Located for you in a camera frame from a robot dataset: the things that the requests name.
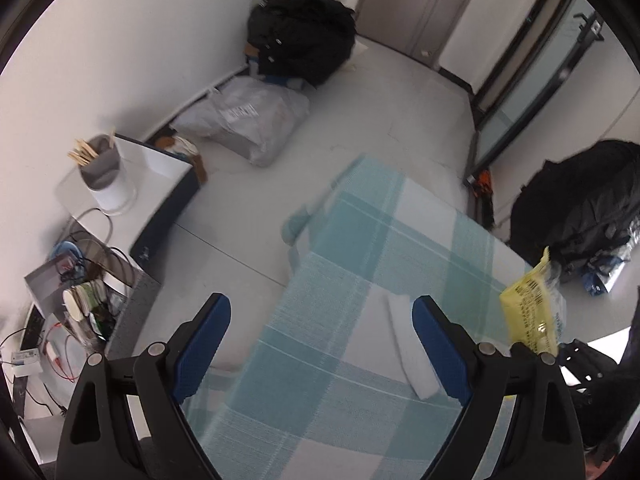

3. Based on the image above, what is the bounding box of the grey plastic bag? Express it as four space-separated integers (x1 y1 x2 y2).
170 79 311 167

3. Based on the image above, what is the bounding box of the black glass door frame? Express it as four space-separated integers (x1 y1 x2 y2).
462 0 606 181

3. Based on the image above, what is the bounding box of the black hanging backpack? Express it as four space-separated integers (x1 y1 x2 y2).
510 139 640 281

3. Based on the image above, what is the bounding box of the tangle of cables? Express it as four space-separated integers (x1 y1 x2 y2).
50 205 136 311

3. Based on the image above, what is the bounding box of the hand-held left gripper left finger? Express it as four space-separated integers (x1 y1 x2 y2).
56 292 232 480

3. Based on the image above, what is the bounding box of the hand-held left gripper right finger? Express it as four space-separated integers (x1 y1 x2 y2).
411 295 586 480

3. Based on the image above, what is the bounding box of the bundle of wooden sticks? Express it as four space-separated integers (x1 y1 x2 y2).
68 137 108 166

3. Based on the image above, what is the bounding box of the white side table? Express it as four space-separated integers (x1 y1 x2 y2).
55 132 203 281

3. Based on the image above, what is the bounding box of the white power adapter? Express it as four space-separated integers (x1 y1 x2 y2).
11 349 43 376

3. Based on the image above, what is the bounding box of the black bag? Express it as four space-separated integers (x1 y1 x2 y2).
246 0 357 86

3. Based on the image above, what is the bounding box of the orange and black tool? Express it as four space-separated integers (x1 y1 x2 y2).
465 170 496 231

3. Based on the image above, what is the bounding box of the yellow plastic packet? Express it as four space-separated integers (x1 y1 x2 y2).
500 246 568 361

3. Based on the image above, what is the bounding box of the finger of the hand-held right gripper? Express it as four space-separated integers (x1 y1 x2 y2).
555 339 618 391

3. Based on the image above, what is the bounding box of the grey door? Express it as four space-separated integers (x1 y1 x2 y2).
357 0 493 68

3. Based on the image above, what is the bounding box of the teal checked blanket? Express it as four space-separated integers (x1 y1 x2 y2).
182 154 566 480

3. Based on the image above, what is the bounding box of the white cloth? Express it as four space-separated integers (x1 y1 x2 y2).
382 292 441 401

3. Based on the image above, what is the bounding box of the white and grey cup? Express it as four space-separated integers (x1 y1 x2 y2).
79 134 138 216

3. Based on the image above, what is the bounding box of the stack of white lids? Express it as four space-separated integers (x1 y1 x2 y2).
62 280 108 321

